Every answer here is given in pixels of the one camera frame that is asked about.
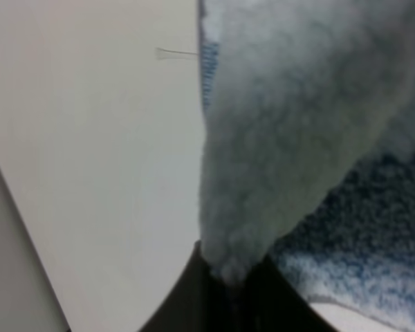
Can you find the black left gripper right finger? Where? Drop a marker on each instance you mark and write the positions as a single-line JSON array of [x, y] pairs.
[[267, 302]]

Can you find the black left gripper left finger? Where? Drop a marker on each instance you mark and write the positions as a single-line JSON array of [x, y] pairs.
[[197, 302]]

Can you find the blue white striped towel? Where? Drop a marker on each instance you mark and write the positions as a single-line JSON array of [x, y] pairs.
[[302, 90]]

